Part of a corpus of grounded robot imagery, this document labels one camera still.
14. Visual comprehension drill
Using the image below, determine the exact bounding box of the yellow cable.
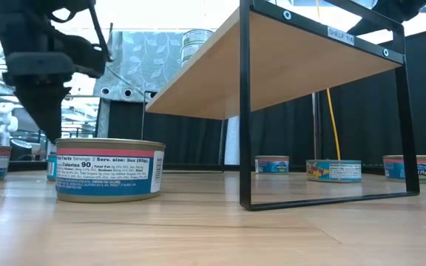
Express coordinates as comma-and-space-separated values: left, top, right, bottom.
325, 87, 342, 161

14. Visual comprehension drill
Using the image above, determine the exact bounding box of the teal label tuna can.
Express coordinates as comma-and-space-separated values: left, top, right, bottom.
305, 159, 362, 183
46, 153, 58, 183

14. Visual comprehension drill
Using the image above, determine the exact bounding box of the silver can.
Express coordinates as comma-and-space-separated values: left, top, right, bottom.
254, 154, 291, 174

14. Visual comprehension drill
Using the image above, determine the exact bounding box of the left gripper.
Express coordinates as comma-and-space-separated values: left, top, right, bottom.
0, 0, 109, 144

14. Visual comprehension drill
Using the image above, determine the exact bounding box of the grey metal pole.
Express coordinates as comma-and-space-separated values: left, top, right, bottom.
311, 92, 324, 161

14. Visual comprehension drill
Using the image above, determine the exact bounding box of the white robot figure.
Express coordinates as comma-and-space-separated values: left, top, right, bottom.
0, 102, 19, 147

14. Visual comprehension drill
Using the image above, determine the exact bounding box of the white-top can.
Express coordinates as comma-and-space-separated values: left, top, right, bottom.
55, 137, 166, 204

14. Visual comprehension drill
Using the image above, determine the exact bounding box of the black aluminium table frame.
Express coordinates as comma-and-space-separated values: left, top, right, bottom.
7, 160, 225, 173

